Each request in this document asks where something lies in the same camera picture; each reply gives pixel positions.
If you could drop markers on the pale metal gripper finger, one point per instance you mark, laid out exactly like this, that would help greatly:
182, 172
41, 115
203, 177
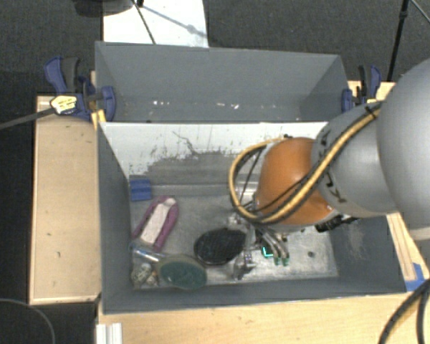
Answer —
244, 263
239, 222

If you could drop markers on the black round mesh disc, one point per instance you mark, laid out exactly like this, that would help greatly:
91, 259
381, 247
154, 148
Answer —
216, 246

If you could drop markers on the small pale toy figure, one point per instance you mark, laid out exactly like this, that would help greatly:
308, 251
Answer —
141, 273

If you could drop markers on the blue sponge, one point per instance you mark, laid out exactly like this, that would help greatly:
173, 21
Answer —
140, 189

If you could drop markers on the grey metal bin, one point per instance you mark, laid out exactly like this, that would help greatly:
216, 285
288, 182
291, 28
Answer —
208, 84

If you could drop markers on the pale wood board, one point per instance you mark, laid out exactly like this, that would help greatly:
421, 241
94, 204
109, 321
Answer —
64, 210

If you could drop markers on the black cylinder on white bracket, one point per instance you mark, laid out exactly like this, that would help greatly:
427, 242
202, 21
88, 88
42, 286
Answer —
330, 224

